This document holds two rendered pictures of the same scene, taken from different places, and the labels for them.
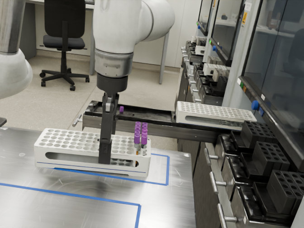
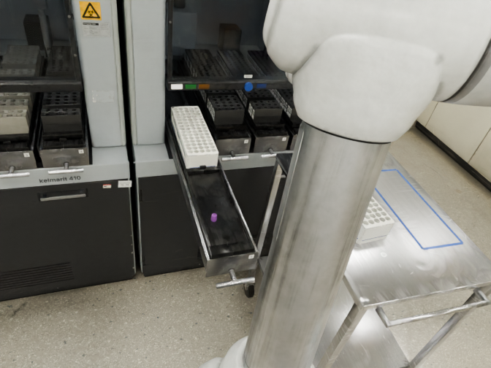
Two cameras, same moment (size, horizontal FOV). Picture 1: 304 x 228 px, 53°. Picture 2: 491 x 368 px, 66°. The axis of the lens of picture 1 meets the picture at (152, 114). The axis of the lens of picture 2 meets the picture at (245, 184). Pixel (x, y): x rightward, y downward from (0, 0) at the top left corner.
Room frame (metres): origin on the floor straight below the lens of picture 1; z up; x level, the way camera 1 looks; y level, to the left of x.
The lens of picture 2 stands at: (1.33, 0.81, 1.54)
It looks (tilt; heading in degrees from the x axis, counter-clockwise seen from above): 39 degrees down; 246
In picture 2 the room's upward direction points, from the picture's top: 11 degrees clockwise
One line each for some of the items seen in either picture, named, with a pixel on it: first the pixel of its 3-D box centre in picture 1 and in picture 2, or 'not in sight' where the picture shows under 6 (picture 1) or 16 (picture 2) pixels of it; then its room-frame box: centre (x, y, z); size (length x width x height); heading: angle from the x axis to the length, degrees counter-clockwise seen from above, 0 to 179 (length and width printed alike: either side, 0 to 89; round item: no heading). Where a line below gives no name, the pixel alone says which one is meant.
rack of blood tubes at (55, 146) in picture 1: (95, 151); (346, 197); (0.70, 0.14, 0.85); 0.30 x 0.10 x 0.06; 94
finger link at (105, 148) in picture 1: (104, 145); not in sight; (0.63, 0.10, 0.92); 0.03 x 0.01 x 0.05; 4
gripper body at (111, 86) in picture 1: (111, 90); not in sight; (0.70, 0.11, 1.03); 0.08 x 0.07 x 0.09; 4
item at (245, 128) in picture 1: (249, 135); (228, 115); (0.94, -0.34, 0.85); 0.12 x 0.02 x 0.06; 1
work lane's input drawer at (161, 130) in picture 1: (166, 124); (203, 182); (1.08, -0.06, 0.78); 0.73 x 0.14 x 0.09; 91
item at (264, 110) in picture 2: (262, 159); (267, 114); (0.78, -0.34, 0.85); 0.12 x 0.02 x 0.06; 0
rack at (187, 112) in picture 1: (214, 117); (192, 136); (1.09, -0.24, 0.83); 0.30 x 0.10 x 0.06; 91
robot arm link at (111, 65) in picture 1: (113, 61); not in sight; (0.70, 0.11, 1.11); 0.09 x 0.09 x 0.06
